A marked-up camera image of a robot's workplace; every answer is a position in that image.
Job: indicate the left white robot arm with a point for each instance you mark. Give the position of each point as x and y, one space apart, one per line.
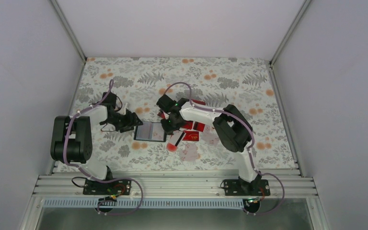
72 144

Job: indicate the floral patterned table mat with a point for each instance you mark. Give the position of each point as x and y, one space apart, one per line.
140 82

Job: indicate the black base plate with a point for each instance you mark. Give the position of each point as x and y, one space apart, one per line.
119 187
238 187

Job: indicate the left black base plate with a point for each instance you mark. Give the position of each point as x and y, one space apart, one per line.
119 187

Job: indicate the black leather card holder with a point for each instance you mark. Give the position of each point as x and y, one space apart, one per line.
150 131

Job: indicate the aluminium rail frame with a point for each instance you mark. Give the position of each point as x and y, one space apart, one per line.
180 184

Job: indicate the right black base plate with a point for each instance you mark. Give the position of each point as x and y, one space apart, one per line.
238 187

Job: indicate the white floral card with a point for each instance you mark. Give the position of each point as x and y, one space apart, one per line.
190 151

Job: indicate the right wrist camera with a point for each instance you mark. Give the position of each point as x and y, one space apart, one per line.
167 105

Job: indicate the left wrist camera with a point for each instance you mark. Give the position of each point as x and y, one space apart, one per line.
114 105

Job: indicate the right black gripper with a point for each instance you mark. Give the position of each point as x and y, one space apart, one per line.
167 129

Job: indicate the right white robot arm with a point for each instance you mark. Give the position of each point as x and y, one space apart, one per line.
233 130

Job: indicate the red VIP card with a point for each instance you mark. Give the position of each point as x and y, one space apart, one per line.
199 102

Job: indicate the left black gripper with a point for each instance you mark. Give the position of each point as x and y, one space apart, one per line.
130 122

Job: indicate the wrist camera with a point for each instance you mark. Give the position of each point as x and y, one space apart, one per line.
114 105
167 105

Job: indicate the red card black stripe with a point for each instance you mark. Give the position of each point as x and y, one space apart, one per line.
191 125

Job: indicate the red chip card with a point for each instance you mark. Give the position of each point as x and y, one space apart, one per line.
191 136

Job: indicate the grey slotted cable duct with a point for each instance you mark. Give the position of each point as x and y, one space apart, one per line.
202 203

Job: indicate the white card red circle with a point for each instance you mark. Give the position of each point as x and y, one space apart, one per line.
174 140

